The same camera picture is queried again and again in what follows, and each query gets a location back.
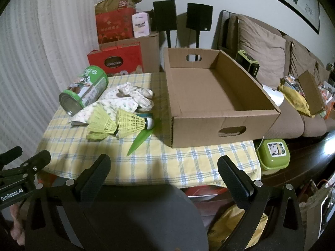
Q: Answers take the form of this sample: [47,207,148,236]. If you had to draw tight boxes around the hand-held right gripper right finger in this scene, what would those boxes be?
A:
[217,155,305,251]

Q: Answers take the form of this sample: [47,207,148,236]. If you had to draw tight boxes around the yellow checkered tablecloth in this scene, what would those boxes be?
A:
[37,72,261,189]

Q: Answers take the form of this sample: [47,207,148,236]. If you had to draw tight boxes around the small beige sofa cushion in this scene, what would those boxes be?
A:
[289,41,318,78]

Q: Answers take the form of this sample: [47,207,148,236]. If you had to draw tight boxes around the large brown cardboard box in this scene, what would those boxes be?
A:
[99,31,160,74]

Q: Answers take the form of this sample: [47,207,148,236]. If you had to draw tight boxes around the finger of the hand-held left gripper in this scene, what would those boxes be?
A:
[0,146,23,171]
[0,150,52,189]

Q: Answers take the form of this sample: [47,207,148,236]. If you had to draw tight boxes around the small pink white box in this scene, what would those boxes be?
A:
[131,12,152,38]

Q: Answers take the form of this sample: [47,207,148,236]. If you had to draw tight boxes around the flat cardboard piece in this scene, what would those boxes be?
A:
[297,70,326,116]

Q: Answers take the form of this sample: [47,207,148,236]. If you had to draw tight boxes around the grey round stool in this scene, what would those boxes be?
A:
[79,185,208,251]

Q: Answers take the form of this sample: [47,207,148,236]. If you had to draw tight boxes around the green lunch box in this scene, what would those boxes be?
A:
[258,138,291,171]

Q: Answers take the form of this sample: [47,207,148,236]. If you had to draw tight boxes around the green black radio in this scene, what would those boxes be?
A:
[235,50,260,78]

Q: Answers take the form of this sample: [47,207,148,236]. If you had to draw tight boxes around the red gift box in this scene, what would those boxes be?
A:
[95,7,137,51]
[87,42,144,77]

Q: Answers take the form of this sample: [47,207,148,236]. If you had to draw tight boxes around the person's left hand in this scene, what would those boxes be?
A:
[10,204,27,246]

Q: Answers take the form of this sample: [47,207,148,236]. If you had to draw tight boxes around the brown sofa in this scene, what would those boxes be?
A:
[217,10,335,140]

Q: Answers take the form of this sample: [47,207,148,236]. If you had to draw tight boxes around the green plastic leaf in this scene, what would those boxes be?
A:
[127,128,154,157]

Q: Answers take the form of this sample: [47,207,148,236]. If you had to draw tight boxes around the white cable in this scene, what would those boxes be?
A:
[255,135,265,152]

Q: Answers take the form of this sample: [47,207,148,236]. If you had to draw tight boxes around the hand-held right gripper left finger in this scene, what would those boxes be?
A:
[25,155,111,251]

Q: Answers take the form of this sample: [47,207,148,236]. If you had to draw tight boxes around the white curtain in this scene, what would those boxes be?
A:
[0,0,98,168]

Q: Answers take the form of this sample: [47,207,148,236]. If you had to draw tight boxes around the colourful snack packet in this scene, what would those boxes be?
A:
[284,75,304,95]

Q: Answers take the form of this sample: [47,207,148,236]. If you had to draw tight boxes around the green tin can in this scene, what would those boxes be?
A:
[59,65,109,117]

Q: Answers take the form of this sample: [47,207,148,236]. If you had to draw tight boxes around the large beige sofa cushion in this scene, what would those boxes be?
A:
[236,15,287,90]

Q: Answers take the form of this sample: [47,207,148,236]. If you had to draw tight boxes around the red gift box on top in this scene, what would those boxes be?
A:
[95,7,137,51]

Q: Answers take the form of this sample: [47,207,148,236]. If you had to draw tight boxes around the yellow shuttlecock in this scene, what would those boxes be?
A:
[86,106,119,134]
[115,109,155,138]

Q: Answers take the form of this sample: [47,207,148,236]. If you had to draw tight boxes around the torn brown paper bag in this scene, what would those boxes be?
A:
[94,0,144,17]

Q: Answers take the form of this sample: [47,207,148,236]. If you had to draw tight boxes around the yellow plastic bag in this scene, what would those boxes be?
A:
[206,205,269,251]

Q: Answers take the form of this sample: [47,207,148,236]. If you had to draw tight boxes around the white curved lamp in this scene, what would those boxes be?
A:
[261,84,285,108]

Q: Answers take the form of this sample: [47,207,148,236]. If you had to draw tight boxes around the black speaker on stand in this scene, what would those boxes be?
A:
[152,0,178,49]
[186,3,213,60]

